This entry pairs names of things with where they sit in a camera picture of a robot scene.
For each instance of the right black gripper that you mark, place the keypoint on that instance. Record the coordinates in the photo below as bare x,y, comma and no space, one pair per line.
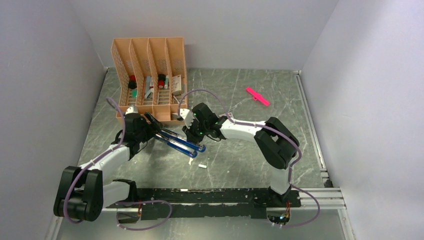
191,137

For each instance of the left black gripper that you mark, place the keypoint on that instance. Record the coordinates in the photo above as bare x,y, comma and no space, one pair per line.
152,131

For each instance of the blue stapler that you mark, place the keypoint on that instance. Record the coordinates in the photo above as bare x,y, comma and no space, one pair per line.
181,139
177,146

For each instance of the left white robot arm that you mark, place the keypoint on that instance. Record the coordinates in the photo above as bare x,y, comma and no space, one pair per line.
81,193

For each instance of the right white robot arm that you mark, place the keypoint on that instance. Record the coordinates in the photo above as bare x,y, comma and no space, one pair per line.
276,143

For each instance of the white grey stapler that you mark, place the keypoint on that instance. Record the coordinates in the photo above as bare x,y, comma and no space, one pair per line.
175,116

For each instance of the grey stapler in organizer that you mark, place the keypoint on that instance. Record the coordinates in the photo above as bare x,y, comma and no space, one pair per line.
149,87

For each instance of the red black bottle left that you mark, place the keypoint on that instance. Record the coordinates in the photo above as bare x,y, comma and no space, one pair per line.
132,83

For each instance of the red black bottle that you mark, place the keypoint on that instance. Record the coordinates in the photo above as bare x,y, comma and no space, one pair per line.
132,83
161,80

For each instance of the red black bottle right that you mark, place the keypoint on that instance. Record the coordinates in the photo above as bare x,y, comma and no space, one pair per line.
161,80

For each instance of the white box in organizer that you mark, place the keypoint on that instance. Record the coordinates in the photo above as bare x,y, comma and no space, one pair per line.
177,85

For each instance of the orange plastic desk organizer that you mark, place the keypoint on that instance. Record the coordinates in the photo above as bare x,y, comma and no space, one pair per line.
152,73

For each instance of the pink plastic clip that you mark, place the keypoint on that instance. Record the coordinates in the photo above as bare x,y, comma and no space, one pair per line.
257,97

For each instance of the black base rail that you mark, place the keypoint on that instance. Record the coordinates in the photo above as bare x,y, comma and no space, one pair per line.
158,203

